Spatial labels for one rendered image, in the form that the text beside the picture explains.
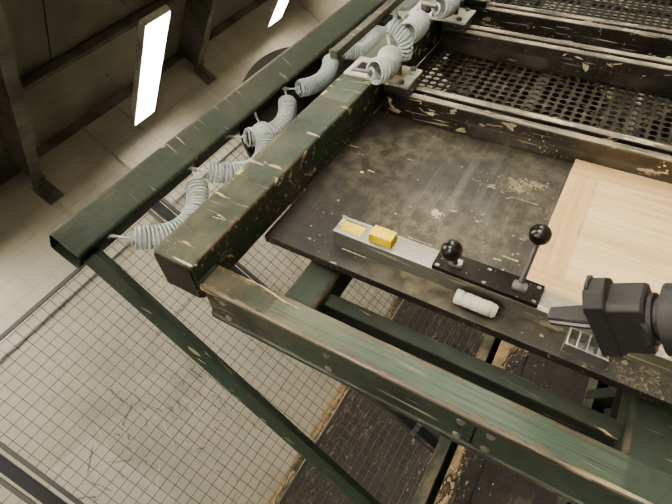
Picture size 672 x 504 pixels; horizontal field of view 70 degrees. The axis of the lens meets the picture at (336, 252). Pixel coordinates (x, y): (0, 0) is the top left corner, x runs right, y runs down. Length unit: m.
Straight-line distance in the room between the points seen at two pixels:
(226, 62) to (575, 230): 6.44
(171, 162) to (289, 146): 0.49
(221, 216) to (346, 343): 0.37
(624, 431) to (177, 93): 6.30
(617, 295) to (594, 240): 0.43
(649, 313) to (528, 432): 0.25
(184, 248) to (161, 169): 0.58
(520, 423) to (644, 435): 0.23
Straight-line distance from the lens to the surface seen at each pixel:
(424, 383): 0.80
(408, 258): 0.95
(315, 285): 1.01
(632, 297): 0.68
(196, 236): 0.97
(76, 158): 6.12
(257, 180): 1.06
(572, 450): 0.81
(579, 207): 1.17
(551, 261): 1.03
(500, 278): 0.94
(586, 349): 0.92
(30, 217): 5.85
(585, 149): 1.28
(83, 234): 1.40
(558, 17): 1.83
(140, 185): 1.48
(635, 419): 0.97
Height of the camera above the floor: 1.77
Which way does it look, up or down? 7 degrees down
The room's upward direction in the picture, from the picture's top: 48 degrees counter-clockwise
